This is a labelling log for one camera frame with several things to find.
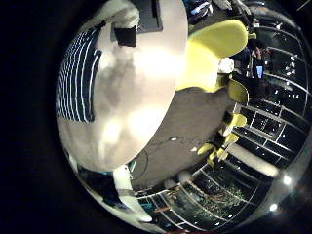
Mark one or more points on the navy white striped shirt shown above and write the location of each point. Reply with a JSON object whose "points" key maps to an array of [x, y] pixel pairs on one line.
{"points": [[76, 81]]}

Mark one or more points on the large yellow lounge chair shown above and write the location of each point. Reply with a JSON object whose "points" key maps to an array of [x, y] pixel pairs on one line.
{"points": [[211, 52]]}

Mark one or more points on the white round object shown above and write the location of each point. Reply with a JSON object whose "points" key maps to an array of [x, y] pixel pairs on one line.
{"points": [[226, 65]]}

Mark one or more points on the yellow shell chair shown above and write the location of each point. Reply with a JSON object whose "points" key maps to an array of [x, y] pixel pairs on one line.
{"points": [[239, 92]]}

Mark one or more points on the person in dark clothes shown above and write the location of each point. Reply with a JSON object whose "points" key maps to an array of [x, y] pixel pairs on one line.
{"points": [[252, 55]]}

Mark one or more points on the blue lit screen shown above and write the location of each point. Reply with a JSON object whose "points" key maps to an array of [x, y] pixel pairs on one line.
{"points": [[260, 71]]}

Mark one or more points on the small yellow chair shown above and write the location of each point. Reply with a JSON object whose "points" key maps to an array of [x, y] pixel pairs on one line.
{"points": [[218, 156], [239, 120], [206, 149], [231, 139]]}

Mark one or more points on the white round stool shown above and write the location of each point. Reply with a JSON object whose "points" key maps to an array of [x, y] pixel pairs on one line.
{"points": [[184, 176], [169, 183]]}

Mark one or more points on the long pale bench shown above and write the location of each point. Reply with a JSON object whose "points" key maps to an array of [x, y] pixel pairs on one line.
{"points": [[253, 159]]}

